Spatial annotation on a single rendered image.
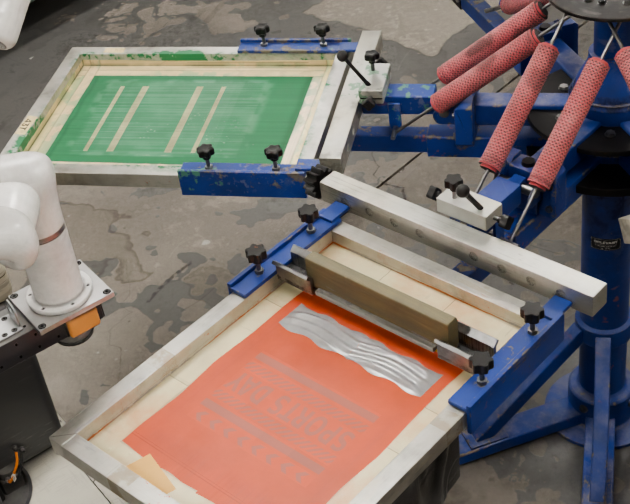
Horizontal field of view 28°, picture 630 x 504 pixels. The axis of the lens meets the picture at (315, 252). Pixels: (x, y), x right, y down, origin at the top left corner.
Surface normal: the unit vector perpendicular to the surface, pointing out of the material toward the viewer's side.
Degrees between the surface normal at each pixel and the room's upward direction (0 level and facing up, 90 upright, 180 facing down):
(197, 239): 0
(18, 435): 90
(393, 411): 0
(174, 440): 0
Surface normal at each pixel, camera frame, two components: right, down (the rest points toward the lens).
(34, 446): 0.59, 0.44
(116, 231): -0.11, -0.77
